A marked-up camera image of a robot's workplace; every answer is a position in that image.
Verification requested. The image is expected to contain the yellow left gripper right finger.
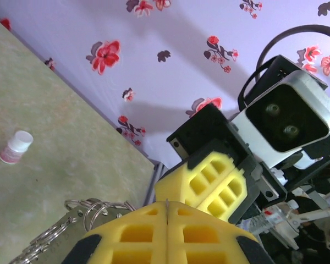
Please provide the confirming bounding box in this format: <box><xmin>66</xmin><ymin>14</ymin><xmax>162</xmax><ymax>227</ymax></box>
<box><xmin>167</xmin><ymin>201</ymin><xmax>274</xmax><ymax>264</ymax></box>

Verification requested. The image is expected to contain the grey right arm cable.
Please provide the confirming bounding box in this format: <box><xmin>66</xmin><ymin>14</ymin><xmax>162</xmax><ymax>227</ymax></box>
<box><xmin>238</xmin><ymin>24</ymin><xmax>330</xmax><ymax>107</ymax></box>

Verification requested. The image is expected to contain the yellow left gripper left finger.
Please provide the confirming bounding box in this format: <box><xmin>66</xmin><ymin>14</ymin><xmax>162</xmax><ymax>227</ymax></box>
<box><xmin>62</xmin><ymin>200</ymin><xmax>168</xmax><ymax>264</ymax></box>

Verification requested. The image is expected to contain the aluminium frame post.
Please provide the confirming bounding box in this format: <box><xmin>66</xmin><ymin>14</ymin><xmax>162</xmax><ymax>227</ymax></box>
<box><xmin>145</xmin><ymin>162</ymin><xmax>168</xmax><ymax>207</ymax></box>

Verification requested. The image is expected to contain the small white-capped bottle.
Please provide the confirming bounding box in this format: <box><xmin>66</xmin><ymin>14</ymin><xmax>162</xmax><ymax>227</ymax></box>
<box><xmin>0</xmin><ymin>130</ymin><xmax>34</xmax><ymax>165</ymax></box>

